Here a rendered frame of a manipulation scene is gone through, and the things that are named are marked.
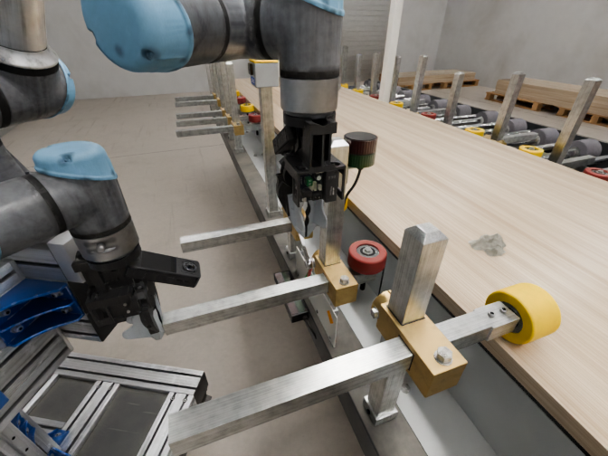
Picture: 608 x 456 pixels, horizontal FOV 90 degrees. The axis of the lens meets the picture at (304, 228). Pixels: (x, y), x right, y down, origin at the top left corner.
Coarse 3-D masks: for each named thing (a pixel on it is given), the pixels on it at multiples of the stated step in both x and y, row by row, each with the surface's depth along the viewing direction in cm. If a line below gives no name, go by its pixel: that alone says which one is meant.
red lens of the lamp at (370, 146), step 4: (344, 136) 54; (376, 136) 54; (348, 140) 53; (352, 140) 52; (372, 140) 52; (376, 140) 53; (348, 144) 53; (352, 144) 52; (356, 144) 52; (360, 144) 52; (364, 144) 52; (368, 144) 52; (372, 144) 52; (376, 144) 54; (352, 148) 53; (356, 148) 52; (360, 148) 52; (364, 148) 52; (368, 148) 52; (372, 148) 53; (352, 152) 53; (356, 152) 53; (360, 152) 53; (364, 152) 53; (368, 152) 53; (372, 152) 53
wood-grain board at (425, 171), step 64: (384, 128) 142; (448, 128) 142; (384, 192) 88; (448, 192) 88; (512, 192) 88; (576, 192) 88; (448, 256) 64; (512, 256) 64; (576, 256) 64; (576, 320) 50; (576, 384) 41
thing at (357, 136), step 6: (354, 132) 56; (360, 132) 56; (366, 132) 56; (348, 138) 53; (354, 138) 53; (360, 138) 53; (366, 138) 53; (372, 138) 53; (348, 168) 55; (360, 168) 57; (354, 186) 59; (348, 192) 60
